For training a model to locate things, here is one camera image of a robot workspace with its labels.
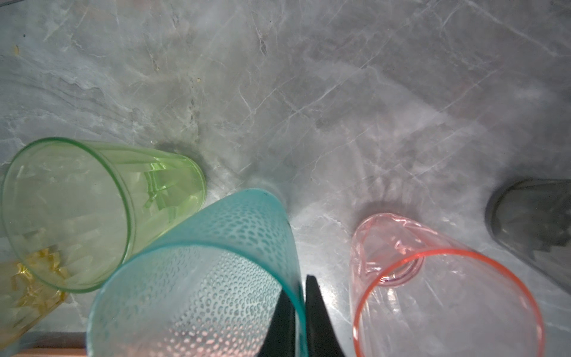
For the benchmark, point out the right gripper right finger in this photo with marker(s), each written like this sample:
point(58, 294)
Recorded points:
point(321, 337)

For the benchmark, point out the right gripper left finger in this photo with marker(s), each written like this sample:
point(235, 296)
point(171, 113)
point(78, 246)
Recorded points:
point(280, 340)

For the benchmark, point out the teal tall glass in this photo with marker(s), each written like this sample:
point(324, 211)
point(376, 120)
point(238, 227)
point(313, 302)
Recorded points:
point(208, 287)

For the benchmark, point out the pink plastic tray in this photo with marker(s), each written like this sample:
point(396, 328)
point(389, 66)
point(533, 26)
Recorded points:
point(52, 352)

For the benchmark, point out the grey smoke tall glass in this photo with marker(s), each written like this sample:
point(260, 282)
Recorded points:
point(530, 218)

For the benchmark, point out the short amber glass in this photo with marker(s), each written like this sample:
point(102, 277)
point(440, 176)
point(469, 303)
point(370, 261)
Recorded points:
point(25, 301)

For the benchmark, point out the short pink glass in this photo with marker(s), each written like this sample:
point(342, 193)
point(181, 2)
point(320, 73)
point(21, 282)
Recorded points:
point(417, 292)

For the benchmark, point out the short green glass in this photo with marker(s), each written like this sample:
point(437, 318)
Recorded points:
point(75, 210)

